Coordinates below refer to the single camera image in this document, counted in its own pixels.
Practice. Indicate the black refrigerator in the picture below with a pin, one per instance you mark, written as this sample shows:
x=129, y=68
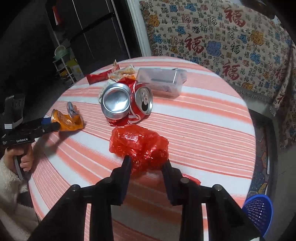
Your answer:
x=97, y=32

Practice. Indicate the blue plastic basket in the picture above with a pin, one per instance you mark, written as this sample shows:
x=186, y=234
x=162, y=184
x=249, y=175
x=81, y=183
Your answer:
x=257, y=213

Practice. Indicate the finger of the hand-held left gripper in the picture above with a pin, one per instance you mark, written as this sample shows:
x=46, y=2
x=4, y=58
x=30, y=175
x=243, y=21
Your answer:
x=46, y=120
x=49, y=128

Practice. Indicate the orange striped tablecloth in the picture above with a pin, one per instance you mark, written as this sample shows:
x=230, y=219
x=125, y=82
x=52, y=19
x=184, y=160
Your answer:
x=203, y=129

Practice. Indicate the red plastic bag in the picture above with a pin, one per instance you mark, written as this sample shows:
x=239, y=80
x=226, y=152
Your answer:
x=141, y=146

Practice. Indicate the yellow packet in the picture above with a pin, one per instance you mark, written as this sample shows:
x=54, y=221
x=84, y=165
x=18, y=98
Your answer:
x=77, y=69

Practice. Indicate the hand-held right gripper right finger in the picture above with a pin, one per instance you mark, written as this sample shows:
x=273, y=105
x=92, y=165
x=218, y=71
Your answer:
x=168, y=185

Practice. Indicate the white storage rack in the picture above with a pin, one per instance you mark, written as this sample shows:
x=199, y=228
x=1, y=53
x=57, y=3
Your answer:
x=66, y=69

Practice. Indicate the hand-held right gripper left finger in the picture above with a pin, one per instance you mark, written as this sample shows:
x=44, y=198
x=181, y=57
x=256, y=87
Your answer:
x=124, y=185

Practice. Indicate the person's left hand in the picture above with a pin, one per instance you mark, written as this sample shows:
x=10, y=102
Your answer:
x=26, y=161

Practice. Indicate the hexagon patterned rug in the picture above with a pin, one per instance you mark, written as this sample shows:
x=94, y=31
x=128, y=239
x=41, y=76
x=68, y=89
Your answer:
x=260, y=162

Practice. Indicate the clear plastic box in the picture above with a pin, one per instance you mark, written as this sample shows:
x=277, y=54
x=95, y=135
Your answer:
x=159, y=80

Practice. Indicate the yellow white snack wrapper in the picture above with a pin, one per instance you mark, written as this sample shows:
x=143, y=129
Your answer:
x=122, y=73

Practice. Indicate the green bowl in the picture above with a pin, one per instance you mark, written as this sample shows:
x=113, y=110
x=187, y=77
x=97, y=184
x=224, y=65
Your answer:
x=60, y=52

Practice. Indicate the crushed red soda can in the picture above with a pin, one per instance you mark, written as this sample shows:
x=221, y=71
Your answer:
x=120, y=102

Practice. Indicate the small red wrapper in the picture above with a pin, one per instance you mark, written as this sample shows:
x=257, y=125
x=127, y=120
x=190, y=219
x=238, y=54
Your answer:
x=115, y=65

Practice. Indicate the printed blanket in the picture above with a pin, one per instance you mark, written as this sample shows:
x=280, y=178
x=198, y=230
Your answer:
x=219, y=41

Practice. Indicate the person's left forearm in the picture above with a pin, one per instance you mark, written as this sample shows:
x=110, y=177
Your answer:
x=11, y=204

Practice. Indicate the crushed orange can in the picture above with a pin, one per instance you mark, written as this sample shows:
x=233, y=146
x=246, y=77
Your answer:
x=69, y=121

